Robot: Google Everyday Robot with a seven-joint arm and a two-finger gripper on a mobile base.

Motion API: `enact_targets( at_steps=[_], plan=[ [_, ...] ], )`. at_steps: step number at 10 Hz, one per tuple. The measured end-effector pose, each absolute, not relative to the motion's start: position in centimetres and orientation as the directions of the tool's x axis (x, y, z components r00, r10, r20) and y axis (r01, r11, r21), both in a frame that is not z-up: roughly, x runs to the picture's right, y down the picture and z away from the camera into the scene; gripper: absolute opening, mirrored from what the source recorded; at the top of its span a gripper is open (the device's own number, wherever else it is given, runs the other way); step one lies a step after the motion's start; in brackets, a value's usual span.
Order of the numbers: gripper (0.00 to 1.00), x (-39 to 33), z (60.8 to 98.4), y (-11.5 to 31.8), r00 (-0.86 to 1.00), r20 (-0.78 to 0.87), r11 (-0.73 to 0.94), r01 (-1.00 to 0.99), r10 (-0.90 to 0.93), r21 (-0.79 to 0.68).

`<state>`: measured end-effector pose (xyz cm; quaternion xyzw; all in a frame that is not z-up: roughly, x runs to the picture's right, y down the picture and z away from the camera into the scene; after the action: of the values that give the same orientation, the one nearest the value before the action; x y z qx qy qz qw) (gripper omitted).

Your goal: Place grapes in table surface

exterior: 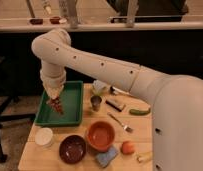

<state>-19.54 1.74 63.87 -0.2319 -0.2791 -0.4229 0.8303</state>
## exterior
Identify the black office chair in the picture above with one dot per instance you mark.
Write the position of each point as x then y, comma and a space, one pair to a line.
9, 112

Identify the dark red grapes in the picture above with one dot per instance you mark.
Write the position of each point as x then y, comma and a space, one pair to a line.
55, 104

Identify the blue sponge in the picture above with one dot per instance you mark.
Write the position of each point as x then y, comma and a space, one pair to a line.
105, 158

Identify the white handled brush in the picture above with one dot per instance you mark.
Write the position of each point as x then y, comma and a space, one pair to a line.
116, 91

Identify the green plastic tray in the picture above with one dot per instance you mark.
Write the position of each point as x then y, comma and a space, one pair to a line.
72, 103

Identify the orange bowl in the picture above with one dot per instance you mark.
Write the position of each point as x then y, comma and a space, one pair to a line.
100, 135

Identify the orange peach fruit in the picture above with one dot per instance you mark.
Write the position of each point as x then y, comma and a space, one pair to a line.
127, 148

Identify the green cucumber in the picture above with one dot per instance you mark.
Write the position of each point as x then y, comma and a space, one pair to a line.
139, 112

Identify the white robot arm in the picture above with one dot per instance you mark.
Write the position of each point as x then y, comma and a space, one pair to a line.
176, 100

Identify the metal fork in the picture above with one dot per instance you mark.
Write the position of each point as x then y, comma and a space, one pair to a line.
124, 126

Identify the dark brown bowl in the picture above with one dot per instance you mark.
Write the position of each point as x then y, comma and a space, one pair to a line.
72, 149

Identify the small white cup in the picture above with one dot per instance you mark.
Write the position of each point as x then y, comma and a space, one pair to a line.
44, 137

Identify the black rectangular block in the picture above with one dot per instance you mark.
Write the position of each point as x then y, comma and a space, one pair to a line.
119, 107

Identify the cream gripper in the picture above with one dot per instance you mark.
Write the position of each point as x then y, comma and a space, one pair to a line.
53, 91

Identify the small metal cup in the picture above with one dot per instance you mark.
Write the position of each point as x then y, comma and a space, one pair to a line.
96, 102

